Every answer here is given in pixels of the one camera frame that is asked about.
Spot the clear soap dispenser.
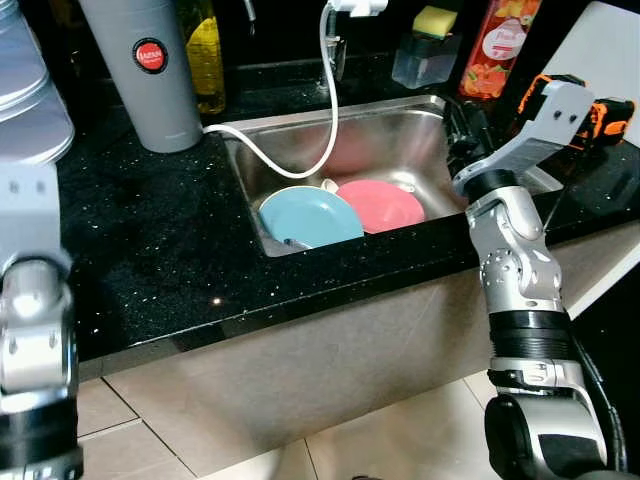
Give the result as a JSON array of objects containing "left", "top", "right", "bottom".
[{"left": 391, "top": 30, "right": 463, "bottom": 91}]

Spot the translucent white food cover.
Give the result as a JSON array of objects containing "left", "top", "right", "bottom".
[{"left": 0, "top": 0, "right": 76, "bottom": 166}]

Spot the peach dish soap bottle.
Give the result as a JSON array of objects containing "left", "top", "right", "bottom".
[{"left": 458, "top": 0, "right": 541, "bottom": 101}]

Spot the white cutting board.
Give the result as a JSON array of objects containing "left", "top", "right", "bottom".
[{"left": 540, "top": 0, "right": 640, "bottom": 111}]

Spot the white tap hose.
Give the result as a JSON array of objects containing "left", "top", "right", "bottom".
[{"left": 203, "top": 10, "right": 341, "bottom": 183}]

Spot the stainless steel sink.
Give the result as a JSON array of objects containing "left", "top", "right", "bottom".
[{"left": 215, "top": 95, "right": 566, "bottom": 259}]

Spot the black cabinet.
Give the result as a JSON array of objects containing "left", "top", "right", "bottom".
[{"left": 560, "top": 265, "right": 640, "bottom": 480}]

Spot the white kitchen tap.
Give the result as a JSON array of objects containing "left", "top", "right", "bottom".
[{"left": 320, "top": 0, "right": 391, "bottom": 86}]

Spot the pink plate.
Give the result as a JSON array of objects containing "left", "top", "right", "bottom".
[{"left": 335, "top": 179, "right": 427, "bottom": 235}]

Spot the yellow sponge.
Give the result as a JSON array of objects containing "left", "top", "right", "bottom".
[{"left": 412, "top": 5, "right": 459, "bottom": 39}]

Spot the grey water filter canister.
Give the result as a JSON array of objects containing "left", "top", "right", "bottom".
[{"left": 78, "top": 0, "right": 206, "bottom": 154}]

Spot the yellow oil bottle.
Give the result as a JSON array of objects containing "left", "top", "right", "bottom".
[{"left": 185, "top": 0, "right": 228, "bottom": 116}]

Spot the blue plate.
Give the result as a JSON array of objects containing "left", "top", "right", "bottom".
[{"left": 258, "top": 185, "right": 365, "bottom": 251}]

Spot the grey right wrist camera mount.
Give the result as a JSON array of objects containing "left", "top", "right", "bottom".
[{"left": 452, "top": 80, "right": 598, "bottom": 193}]

